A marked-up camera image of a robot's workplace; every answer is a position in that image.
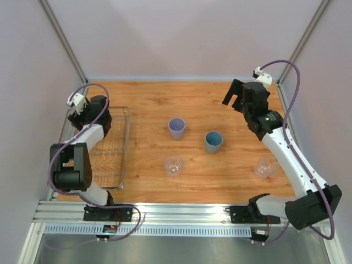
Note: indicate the purple plastic cup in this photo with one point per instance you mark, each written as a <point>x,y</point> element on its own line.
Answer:
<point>176,128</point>

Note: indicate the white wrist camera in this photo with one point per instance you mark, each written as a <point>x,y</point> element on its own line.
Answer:
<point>78,101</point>
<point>262,77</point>

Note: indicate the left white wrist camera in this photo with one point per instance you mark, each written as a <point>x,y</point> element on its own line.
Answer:
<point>78,101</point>

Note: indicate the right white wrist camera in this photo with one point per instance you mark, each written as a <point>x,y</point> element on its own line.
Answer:
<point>262,77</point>

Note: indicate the slotted cable duct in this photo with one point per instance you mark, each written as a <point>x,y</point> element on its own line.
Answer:
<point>152,230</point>

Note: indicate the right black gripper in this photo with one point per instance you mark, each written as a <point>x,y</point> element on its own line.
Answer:
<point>237,100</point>

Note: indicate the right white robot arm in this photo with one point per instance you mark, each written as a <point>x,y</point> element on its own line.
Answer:
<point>315,200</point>

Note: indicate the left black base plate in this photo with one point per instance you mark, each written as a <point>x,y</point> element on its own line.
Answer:
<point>97,214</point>

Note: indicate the clear glass cup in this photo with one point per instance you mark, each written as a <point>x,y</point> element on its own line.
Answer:
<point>173,165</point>
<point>266,167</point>

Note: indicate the wire dish rack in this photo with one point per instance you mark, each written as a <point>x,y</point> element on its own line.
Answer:
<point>91,159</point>

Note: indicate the aluminium front rail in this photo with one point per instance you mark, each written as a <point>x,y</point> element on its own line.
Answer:
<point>173,214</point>

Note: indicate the clear glass cup centre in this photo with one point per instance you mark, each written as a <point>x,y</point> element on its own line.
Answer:
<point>173,165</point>

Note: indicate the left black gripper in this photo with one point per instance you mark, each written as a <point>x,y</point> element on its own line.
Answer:
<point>75,119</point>

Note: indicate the clear glass cup right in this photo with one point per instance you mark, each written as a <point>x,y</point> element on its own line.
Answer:
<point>266,167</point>

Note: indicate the right aluminium frame post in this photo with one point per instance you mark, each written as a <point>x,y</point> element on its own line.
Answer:
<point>312,25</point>

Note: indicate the blue plastic cup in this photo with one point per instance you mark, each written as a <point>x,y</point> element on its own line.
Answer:
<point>213,141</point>

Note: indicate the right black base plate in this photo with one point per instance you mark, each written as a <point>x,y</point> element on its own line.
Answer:
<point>240,215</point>

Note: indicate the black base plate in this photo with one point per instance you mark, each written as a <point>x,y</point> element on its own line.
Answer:
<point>240,215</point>
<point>97,214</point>

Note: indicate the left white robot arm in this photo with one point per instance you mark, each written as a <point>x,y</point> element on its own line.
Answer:
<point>96,196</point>

